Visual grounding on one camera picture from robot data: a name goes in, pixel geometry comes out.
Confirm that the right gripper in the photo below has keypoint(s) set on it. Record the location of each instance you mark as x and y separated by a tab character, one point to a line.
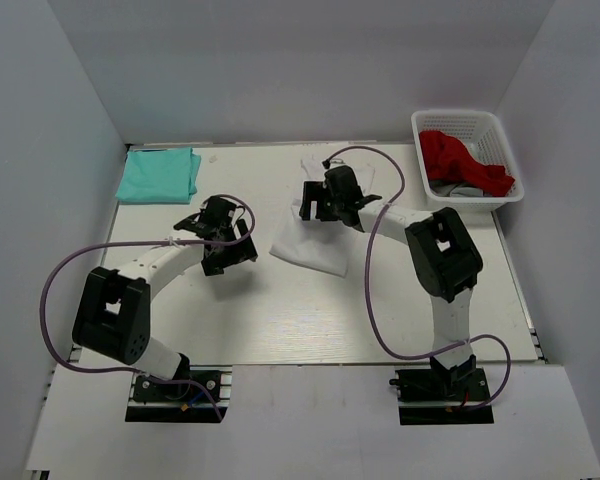
314	191

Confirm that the white t-shirt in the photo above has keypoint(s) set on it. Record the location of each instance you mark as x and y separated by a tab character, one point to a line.
323	246

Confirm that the red t-shirt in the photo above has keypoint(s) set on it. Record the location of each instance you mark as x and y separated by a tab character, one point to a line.
446	159

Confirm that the white plastic basket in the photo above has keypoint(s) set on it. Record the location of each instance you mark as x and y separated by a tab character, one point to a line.
482	134

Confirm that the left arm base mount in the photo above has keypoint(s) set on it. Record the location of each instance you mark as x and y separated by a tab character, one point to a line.
151	402

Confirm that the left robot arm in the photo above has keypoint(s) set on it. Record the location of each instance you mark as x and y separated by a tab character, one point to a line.
114	313

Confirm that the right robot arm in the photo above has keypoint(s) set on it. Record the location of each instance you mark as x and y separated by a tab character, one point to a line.
444	256

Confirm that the grey t-shirt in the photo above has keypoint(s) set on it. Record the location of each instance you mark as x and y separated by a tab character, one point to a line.
455	190

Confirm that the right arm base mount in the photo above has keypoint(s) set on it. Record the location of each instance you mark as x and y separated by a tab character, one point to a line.
422	401

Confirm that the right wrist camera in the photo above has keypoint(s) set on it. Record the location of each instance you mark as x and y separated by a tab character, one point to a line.
366	200

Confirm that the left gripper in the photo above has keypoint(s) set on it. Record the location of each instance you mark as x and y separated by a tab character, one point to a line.
245	250

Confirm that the folded teal t-shirt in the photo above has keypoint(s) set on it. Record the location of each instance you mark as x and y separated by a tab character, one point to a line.
159	177

